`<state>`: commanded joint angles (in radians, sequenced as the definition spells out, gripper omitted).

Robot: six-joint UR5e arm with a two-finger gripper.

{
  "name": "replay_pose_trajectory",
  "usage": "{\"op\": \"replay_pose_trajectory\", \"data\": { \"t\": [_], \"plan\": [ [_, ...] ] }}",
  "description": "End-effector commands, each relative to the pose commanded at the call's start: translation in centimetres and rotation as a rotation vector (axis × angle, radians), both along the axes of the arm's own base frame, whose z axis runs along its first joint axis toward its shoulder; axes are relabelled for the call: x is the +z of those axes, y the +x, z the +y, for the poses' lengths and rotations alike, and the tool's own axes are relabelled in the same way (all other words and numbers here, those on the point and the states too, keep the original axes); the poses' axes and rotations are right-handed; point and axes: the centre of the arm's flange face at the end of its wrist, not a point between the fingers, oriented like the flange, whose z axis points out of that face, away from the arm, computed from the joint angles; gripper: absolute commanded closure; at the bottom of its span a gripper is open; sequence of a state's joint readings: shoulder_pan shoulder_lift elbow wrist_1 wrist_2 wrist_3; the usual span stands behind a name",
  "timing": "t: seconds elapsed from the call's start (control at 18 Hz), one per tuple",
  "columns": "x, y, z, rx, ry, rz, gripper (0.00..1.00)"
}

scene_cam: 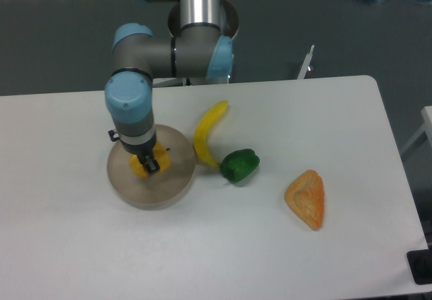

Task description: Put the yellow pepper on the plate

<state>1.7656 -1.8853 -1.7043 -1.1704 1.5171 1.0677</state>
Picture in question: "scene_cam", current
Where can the beige round plate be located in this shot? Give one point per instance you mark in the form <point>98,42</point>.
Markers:
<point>163,188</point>

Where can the yellow pepper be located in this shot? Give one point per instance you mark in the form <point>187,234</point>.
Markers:
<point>150,166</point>

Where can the orange triangular toast piece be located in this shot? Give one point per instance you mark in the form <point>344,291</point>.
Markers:
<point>305,196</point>

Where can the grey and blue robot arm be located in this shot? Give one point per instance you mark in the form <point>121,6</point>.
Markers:
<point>200,51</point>

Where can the green pepper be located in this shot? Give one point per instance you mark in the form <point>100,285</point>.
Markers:
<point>239,164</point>

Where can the black box at table edge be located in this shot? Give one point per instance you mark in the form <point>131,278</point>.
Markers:
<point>420,266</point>

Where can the yellow banana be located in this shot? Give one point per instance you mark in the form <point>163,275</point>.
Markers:
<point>203,129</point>

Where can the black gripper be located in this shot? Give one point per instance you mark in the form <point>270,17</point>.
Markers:
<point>138,142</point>

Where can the white furniture at right edge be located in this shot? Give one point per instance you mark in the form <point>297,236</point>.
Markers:
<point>420,136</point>

